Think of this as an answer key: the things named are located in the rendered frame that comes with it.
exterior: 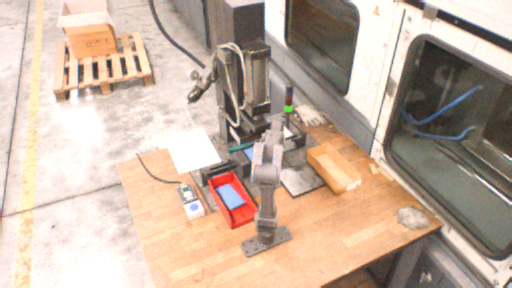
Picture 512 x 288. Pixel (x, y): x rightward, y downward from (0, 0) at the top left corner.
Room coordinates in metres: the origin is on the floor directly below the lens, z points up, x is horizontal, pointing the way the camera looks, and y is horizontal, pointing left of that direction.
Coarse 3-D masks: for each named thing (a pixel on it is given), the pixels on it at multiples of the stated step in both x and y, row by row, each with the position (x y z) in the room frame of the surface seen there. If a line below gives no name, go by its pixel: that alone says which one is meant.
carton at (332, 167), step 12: (324, 144) 1.36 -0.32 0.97; (312, 156) 1.28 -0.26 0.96; (324, 156) 1.35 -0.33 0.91; (336, 156) 1.31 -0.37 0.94; (324, 168) 1.20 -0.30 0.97; (336, 168) 1.26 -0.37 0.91; (348, 168) 1.22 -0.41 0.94; (324, 180) 1.19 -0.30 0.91; (336, 180) 1.12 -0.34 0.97; (348, 180) 1.18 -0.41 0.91; (360, 180) 1.16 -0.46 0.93; (336, 192) 1.11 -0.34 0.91
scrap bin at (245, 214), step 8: (224, 176) 1.18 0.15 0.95; (232, 176) 1.19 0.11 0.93; (208, 184) 1.14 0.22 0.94; (216, 184) 1.16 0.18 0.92; (224, 184) 1.17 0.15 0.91; (232, 184) 1.17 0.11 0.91; (240, 184) 1.12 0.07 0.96; (240, 192) 1.12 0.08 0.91; (216, 200) 1.06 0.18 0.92; (248, 200) 1.05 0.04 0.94; (224, 208) 0.98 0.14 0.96; (240, 208) 1.03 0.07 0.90; (248, 208) 1.03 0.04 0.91; (256, 208) 0.98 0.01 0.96; (224, 216) 0.99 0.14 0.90; (232, 216) 0.99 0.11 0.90; (240, 216) 0.99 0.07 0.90; (248, 216) 0.99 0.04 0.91; (232, 224) 0.93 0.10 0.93; (240, 224) 0.94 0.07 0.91
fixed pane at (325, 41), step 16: (288, 0) 2.42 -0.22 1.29; (304, 0) 2.23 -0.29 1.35; (320, 0) 2.07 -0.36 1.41; (336, 0) 1.93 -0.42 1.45; (288, 16) 2.41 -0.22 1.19; (304, 16) 2.22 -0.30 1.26; (320, 16) 2.06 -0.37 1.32; (336, 16) 1.91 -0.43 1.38; (352, 16) 1.79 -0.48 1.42; (288, 32) 2.40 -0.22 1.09; (304, 32) 2.21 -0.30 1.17; (320, 32) 2.04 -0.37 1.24; (336, 32) 1.90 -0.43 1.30; (352, 32) 1.77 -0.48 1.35; (304, 48) 2.19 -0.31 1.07; (320, 48) 2.02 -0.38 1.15; (336, 48) 1.88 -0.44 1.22; (352, 48) 1.75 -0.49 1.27; (320, 64) 2.01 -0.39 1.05; (336, 64) 1.86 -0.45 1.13; (336, 80) 1.84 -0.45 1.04
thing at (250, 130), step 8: (232, 104) 1.43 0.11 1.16; (240, 112) 1.35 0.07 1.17; (248, 120) 1.28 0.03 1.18; (256, 120) 1.28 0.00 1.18; (264, 120) 1.28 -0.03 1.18; (232, 128) 1.28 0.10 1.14; (240, 128) 1.28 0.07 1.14; (248, 128) 1.26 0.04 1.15; (256, 128) 1.23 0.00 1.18; (264, 128) 1.25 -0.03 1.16; (240, 136) 1.22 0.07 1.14; (248, 136) 1.22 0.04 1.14; (256, 136) 1.24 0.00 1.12; (240, 144) 1.21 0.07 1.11
